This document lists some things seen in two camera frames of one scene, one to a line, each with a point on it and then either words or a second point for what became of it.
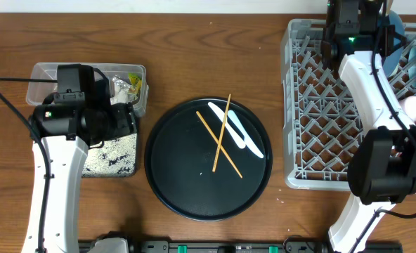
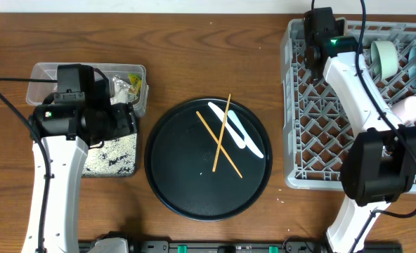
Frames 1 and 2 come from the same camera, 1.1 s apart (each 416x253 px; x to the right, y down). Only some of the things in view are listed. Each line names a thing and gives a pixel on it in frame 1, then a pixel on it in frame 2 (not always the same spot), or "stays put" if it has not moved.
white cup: [413, 107] stays put
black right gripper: [385, 33] → [314, 73]
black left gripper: [128, 124] stays put
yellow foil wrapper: [135, 80] stays put
